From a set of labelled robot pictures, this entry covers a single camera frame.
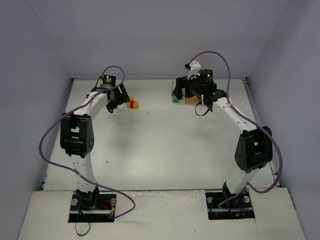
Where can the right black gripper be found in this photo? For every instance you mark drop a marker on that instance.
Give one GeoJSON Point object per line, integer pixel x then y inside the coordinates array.
{"type": "Point", "coordinates": [181, 85]}

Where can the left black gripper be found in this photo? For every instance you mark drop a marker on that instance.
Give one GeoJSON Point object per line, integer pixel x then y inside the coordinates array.
{"type": "Point", "coordinates": [119, 96]}

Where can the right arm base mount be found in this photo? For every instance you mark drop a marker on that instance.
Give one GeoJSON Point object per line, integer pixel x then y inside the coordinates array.
{"type": "Point", "coordinates": [223, 205]}

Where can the green yellow red lego stack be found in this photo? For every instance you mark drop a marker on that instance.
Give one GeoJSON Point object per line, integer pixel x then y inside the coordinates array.
{"type": "Point", "coordinates": [132, 104]}

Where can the clear plastic container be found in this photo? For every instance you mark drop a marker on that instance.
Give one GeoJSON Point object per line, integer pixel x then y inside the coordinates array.
{"type": "Point", "coordinates": [174, 97]}

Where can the amber plastic container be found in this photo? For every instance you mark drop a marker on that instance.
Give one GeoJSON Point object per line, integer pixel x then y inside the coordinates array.
{"type": "Point", "coordinates": [192, 100]}

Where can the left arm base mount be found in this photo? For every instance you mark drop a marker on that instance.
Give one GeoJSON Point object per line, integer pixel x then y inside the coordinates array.
{"type": "Point", "coordinates": [92, 208]}

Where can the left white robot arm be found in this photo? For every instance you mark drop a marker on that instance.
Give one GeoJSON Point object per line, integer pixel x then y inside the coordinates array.
{"type": "Point", "coordinates": [78, 140]}

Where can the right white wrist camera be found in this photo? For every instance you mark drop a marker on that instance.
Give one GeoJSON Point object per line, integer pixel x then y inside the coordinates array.
{"type": "Point", "coordinates": [194, 67]}

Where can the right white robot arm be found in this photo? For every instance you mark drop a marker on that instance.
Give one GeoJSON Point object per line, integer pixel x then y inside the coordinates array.
{"type": "Point", "coordinates": [253, 150]}

